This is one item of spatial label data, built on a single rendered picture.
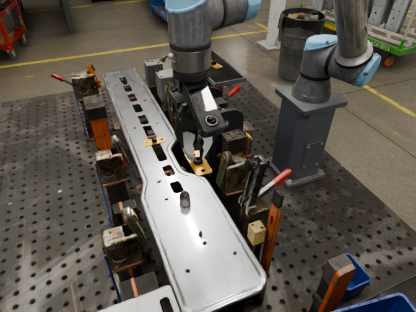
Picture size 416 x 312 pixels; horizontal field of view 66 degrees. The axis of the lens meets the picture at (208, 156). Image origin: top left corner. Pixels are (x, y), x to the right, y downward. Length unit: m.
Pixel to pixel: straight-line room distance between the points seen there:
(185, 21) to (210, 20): 0.04
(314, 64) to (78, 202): 1.10
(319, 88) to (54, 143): 1.35
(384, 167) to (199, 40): 2.56
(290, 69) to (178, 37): 3.48
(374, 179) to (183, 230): 2.12
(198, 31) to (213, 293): 0.57
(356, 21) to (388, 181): 1.97
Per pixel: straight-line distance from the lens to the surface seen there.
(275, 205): 0.78
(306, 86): 1.30
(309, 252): 1.29
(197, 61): 0.59
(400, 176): 2.96
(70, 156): 1.77
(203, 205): 0.98
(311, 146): 1.41
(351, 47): 1.13
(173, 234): 0.91
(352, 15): 1.04
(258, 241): 0.87
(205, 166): 0.72
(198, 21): 0.57
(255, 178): 0.82
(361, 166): 2.92
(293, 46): 3.91
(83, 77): 1.67
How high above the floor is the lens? 1.72
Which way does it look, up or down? 39 degrees down
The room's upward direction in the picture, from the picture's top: straight up
